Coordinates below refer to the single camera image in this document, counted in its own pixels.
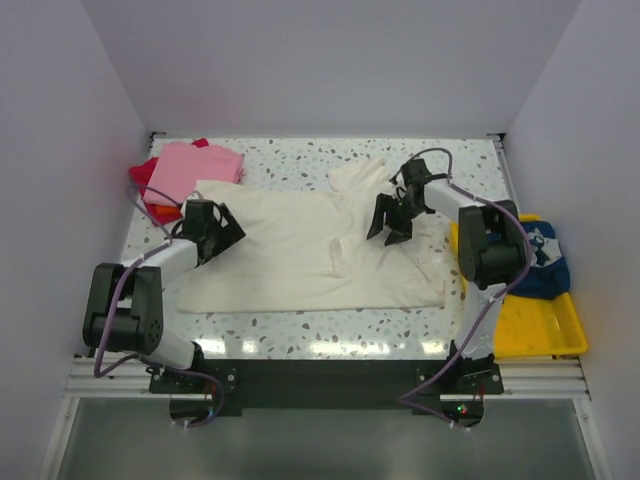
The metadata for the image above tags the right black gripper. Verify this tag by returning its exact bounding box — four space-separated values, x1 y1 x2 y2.
367 193 428 246

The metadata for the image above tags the cream t shirt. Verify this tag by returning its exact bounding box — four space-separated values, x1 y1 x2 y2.
177 158 445 314

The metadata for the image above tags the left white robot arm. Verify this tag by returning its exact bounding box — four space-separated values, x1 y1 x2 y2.
82 199 246 392

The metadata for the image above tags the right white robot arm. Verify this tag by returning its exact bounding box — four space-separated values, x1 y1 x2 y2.
367 155 532 393

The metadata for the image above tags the orange folded t shirt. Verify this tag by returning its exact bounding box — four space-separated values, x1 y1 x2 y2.
145 203 182 225

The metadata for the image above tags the pink folded t shirt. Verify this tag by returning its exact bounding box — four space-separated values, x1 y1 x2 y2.
143 142 244 206

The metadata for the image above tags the red folded t shirt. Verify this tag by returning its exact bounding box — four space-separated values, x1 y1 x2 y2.
129 138 213 205

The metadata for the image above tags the navy blue t shirt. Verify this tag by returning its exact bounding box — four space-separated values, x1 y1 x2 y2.
511 221 571 300

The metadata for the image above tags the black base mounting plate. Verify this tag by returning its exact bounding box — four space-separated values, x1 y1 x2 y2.
146 359 504 422

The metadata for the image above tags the yellow plastic tray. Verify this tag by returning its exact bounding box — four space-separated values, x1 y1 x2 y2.
449 213 590 359

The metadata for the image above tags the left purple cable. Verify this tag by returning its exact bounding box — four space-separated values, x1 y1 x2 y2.
92 183 226 429

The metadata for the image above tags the purple cable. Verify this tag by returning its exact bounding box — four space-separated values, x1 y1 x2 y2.
396 147 533 419
92 183 226 429

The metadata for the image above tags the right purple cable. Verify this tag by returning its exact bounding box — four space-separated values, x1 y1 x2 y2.
396 147 533 419

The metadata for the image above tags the aluminium frame rail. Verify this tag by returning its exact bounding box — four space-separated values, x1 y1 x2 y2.
499 134 611 480

